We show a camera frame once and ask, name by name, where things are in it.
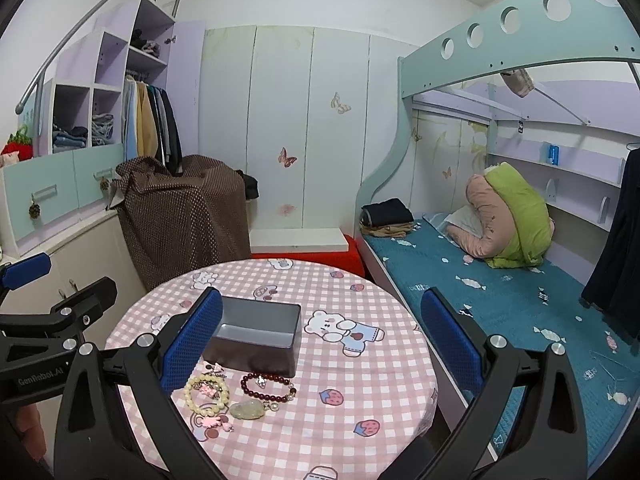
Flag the cream bead bracelet pink charms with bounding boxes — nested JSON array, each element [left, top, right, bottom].
[[183, 374, 233, 434]]

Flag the pale jade pendant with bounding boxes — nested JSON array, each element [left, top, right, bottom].
[[229, 399, 266, 420]]

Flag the strawberry plush toy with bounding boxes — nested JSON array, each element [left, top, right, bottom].
[[0, 124, 34, 167]]

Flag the brown polka dot cloth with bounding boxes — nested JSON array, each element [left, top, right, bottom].
[[113, 155, 250, 290]]

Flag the dark metal tin box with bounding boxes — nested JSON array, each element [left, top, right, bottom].
[[202, 297, 303, 378]]

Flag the pink checkered tablecloth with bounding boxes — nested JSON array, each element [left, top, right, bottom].
[[106, 259, 438, 479]]

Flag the hanging clothes row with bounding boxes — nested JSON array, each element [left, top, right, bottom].
[[122, 72, 183, 176]]

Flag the pink green rolled quilt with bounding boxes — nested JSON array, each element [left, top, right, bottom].
[[444, 162, 554, 269]]

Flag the purple white shelf wardrobe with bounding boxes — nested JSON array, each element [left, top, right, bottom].
[[1, 0, 205, 258]]

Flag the white flat board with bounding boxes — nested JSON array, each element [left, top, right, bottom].
[[250, 228, 348, 254]]

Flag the white pillow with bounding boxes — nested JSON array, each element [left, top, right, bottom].
[[444, 205, 484, 238]]

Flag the red storage box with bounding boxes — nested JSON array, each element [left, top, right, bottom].
[[252, 235, 366, 278]]

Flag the folded dark clothes stack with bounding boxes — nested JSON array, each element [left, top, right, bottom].
[[359, 197, 414, 237]]

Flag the blue small box on shelf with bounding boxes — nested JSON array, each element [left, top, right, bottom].
[[547, 144, 560, 166]]

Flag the dark red bead bracelet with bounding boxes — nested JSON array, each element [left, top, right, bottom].
[[240, 370, 298, 412]]

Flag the teal bunk bed frame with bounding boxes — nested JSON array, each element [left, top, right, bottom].
[[352, 0, 640, 281]]

